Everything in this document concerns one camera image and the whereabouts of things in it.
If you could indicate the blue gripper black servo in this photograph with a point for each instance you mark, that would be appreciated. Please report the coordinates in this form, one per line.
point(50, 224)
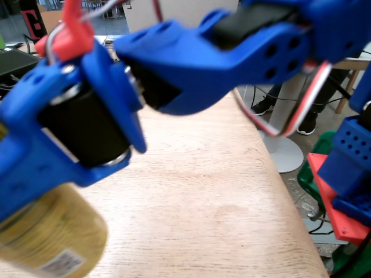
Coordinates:
point(82, 125)

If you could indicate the yellow drink can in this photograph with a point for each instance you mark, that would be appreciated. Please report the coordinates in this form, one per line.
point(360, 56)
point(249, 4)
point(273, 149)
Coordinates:
point(52, 231)

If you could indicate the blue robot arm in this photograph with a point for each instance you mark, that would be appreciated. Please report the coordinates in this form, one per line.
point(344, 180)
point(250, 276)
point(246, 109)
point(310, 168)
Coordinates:
point(203, 63)

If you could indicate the black box device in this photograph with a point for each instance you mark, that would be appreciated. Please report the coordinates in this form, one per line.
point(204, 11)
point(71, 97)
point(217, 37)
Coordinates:
point(14, 62)

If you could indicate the black cylinder red letter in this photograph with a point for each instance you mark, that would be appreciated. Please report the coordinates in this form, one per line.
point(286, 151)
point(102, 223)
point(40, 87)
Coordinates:
point(33, 23)

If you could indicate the silver laptop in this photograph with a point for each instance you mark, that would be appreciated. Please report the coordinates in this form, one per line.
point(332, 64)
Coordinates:
point(179, 8)

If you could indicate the black sneaker white sole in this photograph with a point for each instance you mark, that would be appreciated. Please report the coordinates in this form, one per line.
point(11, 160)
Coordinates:
point(262, 107)
point(307, 124)

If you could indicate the green table clamp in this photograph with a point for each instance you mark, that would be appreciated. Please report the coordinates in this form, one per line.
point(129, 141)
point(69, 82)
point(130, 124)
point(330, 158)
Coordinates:
point(310, 173)

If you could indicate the red camera mount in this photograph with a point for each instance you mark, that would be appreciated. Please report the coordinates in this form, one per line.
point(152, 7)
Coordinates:
point(72, 37)

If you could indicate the red base plate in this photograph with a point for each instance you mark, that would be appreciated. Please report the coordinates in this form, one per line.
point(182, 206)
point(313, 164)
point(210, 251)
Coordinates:
point(327, 202)

